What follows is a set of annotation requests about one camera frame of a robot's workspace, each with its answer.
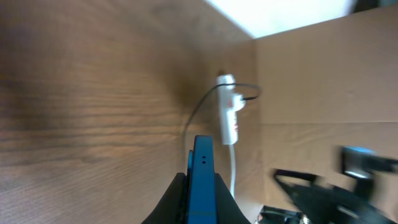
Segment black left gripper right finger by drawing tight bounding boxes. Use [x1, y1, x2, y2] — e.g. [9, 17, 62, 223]
[215, 173, 250, 224]

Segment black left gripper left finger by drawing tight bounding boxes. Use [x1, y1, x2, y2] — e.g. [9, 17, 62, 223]
[142, 173, 187, 224]

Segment blue Galaxy smartphone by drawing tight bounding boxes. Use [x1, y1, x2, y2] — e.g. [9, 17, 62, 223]
[187, 135, 217, 224]

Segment black USB charging cable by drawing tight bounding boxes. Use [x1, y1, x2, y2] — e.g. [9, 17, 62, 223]
[182, 82, 262, 166]

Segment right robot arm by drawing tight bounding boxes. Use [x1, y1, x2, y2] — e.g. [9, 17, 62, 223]
[257, 146, 397, 224]

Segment white charger plug adapter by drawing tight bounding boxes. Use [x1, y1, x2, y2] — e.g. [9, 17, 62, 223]
[231, 93, 246, 112]

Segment white power strip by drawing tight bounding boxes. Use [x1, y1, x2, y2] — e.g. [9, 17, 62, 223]
[216, 74, 238, 145]

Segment white power strip cord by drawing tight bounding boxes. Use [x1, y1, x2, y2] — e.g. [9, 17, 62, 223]
[228, 143, 237, 200]

